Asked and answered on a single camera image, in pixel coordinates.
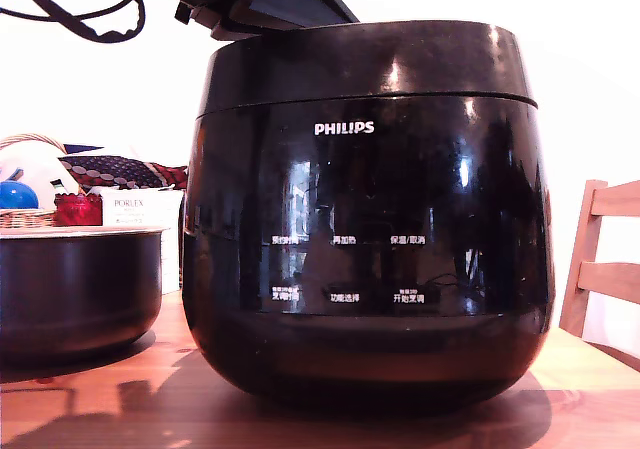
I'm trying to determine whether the black rice cooker lid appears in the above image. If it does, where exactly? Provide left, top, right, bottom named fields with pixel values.
left=196, top=19, right=540, bottom=120

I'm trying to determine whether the black Philips rice cooker body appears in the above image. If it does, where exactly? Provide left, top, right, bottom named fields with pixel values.
left=180, top=93, right=556, bottom=411

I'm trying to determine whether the red patterned cloth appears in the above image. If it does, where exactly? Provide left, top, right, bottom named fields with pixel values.
left=147, top=160, right=190, bottom=191

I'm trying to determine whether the dark dotted cloth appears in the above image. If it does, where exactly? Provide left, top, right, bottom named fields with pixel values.
left=58, top=154, right=166, bottom=191

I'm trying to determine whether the white Porlex box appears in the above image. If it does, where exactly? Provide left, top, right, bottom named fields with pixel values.
left=100, top=187, right=186, bottom=296

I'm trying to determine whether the red glass jar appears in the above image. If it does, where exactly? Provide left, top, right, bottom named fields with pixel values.
left=52, top=192, right=104, bottom=228

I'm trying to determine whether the white cloth bag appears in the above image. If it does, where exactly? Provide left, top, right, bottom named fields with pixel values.
left=0, top=141, right=81, bottom=196

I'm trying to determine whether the blue ball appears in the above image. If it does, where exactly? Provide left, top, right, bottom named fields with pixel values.
left=0, top=179, right=40, bottom=211

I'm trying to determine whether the woven wicker basket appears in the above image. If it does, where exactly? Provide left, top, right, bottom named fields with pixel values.
left=0, top=132, right=84, bottom=230

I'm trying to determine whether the black inner cooking pot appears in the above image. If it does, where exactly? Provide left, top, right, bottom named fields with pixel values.
left=0, top=225, right=172, bottom=366

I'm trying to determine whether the wooden chair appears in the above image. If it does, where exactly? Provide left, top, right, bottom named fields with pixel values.
left=558, top=178, right=640, bottom=366

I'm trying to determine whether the thick black braided cable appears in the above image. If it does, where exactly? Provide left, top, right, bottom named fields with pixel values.
left=5, top=0, right=147, bottom=45

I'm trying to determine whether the thin black cable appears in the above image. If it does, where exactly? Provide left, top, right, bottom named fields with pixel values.
left=0, top=0, right=145, bottom=23

